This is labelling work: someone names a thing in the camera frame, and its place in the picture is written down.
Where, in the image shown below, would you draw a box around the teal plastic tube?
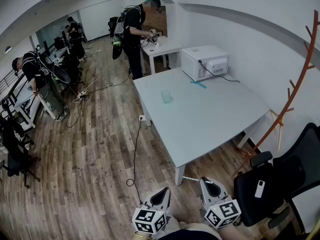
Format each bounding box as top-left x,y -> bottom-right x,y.
190,80 -> 208,89

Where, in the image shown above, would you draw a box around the black swivel chair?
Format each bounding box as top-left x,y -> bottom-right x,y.
0,116 -> 41,189

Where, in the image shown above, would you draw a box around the person's right forearm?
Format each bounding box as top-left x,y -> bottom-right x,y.
217,222 -> 248,240

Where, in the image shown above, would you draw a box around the clear glass cup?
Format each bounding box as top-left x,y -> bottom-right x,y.
160,89 -> 172,104

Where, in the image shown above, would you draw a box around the black socket cable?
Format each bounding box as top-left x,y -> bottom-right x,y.
126,118 -> 144,205

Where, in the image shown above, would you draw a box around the brown wooden coat rack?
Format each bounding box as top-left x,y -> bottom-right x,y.
232,8 -> 320,177

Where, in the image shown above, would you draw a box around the small white table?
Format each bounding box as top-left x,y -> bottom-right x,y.
139,35 -> 183,75

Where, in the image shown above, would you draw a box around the white microwave oven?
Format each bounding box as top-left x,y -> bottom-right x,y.
180,45 -> 230,83

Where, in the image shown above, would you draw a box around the person's legs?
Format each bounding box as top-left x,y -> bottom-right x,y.
159,215 -> 221,235

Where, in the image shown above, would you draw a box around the yellow bracelet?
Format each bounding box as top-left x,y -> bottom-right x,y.
133,232 -> 153,240

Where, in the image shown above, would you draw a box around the thin white striped stick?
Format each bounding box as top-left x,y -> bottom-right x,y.
183,175 -> 213,185

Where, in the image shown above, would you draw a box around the white phone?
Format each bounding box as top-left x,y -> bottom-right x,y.
254,180 -> 266,199

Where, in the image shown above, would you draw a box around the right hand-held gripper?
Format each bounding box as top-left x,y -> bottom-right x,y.
199,176 -> 242,229

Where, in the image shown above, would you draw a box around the person's left forearm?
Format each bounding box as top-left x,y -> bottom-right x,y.
133,231 -> 154,240

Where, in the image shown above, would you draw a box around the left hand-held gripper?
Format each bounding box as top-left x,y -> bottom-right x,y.
131,186 -> 172,235

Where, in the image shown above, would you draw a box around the black microwave power cable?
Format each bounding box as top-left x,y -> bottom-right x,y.
198,60 -> 241,84

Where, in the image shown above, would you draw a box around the person's torso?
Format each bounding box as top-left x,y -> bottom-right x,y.
154,228 -> 223,240

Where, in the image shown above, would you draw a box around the white desk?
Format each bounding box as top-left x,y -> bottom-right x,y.
14,83 -> 57,132

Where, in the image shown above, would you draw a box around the black mesh office chair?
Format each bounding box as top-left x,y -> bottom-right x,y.
233,122 -> 320,237

